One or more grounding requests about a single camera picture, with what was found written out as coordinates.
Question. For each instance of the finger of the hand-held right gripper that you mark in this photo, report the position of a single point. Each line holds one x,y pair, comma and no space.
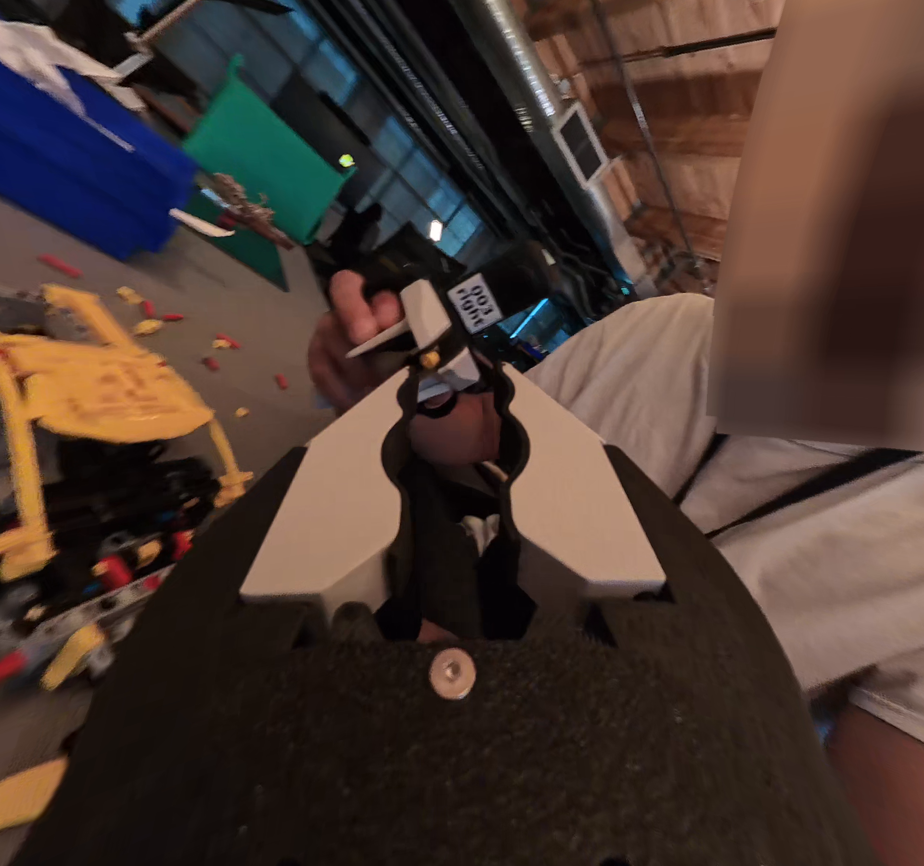
426,310
458,372

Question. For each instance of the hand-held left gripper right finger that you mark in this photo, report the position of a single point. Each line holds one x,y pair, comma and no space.
585,512

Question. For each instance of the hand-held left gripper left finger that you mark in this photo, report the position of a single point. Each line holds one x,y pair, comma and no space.
325,519

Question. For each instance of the yellow toy brick car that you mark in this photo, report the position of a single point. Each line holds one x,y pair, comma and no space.
94,390

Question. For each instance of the grey desk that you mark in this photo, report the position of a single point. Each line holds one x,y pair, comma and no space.
216,281

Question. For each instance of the person's right hand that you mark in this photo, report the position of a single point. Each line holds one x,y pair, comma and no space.
346,325

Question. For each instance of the white vent grille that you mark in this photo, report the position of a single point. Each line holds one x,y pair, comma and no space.
581,144

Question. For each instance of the person's white shirt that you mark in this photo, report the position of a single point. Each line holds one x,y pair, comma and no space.
794,577

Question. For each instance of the green plastic bin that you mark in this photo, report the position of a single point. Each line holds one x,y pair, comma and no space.
267,151

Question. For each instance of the yellow toy brick connector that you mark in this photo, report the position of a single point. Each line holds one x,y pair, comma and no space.
130,294

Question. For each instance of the blue plastic bin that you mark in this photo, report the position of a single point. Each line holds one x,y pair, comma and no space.
86,173

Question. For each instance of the yellow flat piece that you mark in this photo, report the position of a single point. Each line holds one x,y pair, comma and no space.
29,794

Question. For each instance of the person's bare leg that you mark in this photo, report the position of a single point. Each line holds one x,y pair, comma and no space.
881,794

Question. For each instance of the crumpled white plastic bags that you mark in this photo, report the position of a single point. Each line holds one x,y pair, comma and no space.
43,50

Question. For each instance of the silver ventilation duct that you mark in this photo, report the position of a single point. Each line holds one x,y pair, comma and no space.
505,50

